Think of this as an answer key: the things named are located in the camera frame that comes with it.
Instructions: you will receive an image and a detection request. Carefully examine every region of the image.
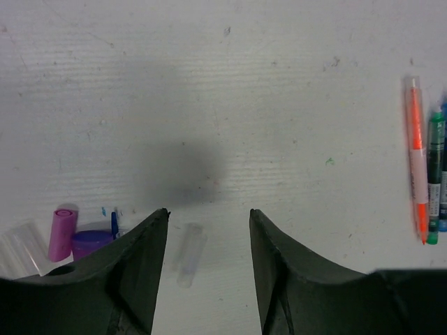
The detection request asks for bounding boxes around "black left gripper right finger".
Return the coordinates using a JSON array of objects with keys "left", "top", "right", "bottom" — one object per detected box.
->
[{"left": 249, "top": 209, "right": 446, "bottom": 334}]

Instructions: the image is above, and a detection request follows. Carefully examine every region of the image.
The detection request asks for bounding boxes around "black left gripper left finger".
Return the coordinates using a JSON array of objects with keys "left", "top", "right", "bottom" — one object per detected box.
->
[{"left": 1, "top": 208, "right": 170, "bottom": 334}]

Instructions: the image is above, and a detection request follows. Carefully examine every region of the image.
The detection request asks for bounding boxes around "purple marker cap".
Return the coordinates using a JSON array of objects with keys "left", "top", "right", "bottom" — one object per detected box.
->
[{"left": 71, "top": 230, "right": 113, "bottom": 261}]

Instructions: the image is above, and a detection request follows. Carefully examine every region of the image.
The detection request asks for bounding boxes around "blue ballpoint pen cap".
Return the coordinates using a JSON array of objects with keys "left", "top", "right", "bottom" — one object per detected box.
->
[{"left": 110, "top": 211, "right": 119, "bottom": 239}]

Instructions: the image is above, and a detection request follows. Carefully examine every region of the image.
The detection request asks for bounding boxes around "pink marker cap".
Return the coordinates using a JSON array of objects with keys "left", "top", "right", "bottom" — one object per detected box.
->
[{"left": 48, "top": 208, "right": 78, "bottom": 262}]

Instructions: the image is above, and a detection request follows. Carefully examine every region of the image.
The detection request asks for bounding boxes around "clear teal pen cap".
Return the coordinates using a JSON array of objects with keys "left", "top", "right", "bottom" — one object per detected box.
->
[{"left": 173, "top": 223, "right": 207, "bottom": 288}]

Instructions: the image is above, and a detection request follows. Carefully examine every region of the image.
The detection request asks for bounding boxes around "green gel pen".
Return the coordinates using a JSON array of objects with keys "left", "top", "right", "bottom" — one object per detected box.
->
[{"left": 427, "top": 107, "right": 446, "bottom": 245}]

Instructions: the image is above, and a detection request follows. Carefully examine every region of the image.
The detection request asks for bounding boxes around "blue gel pen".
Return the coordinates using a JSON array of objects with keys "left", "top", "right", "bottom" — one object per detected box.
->
[{"left": 438, "top": 99, "right": 447, "bottom": 233}]

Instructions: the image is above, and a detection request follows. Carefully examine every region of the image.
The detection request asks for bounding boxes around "orange clear pen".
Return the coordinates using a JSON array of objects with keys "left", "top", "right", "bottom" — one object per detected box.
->
[{"left": 404, "top": 76, "right": 429, "bottom": 244}]

